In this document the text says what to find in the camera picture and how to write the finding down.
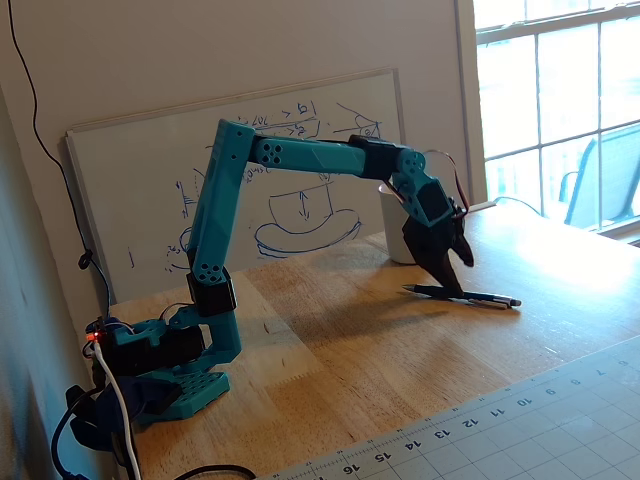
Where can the teal black gripper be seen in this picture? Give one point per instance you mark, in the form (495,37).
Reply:
(426,245)

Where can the dark pen with silver tip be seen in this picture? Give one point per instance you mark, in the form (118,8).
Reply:
(487,299)

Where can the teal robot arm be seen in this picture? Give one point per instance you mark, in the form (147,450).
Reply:
(220,200)

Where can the white ceramic mug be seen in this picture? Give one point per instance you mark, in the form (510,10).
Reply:
(392,230)

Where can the small white flat object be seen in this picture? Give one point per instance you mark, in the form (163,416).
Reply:
(482,206)

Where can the teal outdoor chair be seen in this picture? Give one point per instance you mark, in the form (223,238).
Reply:
(605,180)

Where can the grey cutting mat with ruler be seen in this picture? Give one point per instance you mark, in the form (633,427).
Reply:
(500,430)

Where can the whiteboard with blue drawings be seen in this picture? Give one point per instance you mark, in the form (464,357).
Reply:
(150,190)

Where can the controller board with red led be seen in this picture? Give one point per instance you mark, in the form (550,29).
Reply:
(96,334)

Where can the dark blue table clamp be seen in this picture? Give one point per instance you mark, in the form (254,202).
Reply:
(100,425)

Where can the white window frame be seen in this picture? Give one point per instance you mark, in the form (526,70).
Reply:
(535,90)

